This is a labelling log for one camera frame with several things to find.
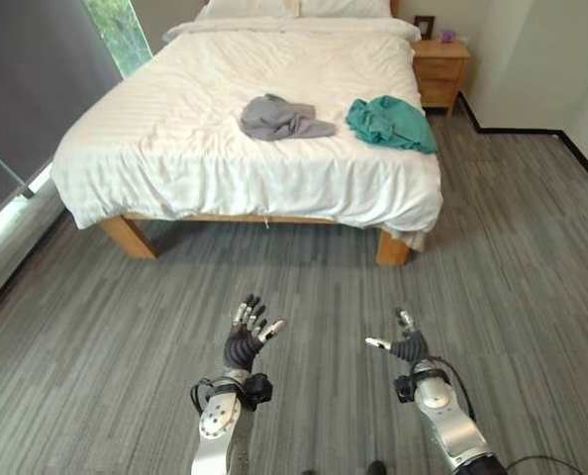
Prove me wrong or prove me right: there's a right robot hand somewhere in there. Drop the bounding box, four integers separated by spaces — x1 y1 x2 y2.
364 307 432 368

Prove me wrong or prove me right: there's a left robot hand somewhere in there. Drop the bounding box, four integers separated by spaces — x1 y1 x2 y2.
223 293 286 372

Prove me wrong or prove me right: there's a white duvet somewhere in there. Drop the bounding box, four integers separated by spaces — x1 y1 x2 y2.
50 18 444 235

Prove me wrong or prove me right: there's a teal garment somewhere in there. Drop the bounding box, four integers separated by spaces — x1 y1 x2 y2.
344 95 439 156

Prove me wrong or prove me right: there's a grey garment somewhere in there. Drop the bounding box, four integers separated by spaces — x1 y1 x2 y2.
240 93 338 143

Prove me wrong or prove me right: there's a wooden nightstand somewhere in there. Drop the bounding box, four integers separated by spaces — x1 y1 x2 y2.
411 39 472 116

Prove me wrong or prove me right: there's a grey roller blind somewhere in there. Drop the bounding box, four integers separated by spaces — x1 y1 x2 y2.
0 0 124 234

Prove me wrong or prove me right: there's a glass window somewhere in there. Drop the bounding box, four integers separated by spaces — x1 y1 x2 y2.
83 0 152 80

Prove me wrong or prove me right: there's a white pillow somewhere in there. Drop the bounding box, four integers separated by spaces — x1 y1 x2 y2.
196 0 301 21
298 0 392 19

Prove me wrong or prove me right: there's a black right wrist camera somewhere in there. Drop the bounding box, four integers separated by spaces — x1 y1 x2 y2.
393 374 414 405

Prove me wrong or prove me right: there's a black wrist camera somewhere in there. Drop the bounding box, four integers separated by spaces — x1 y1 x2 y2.
393 374 414 405
245 374 274 411

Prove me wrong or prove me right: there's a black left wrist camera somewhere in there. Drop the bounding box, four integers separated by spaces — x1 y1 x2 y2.
245 374 274 411

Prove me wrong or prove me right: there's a wooden bed frame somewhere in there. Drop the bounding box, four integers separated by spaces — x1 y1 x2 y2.
99 212 413 267

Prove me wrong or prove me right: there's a black cable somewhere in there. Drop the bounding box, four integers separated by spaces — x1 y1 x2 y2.
505 455 585 475

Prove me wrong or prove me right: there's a dark picture frame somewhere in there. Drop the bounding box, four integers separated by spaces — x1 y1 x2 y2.
413 15 437 42

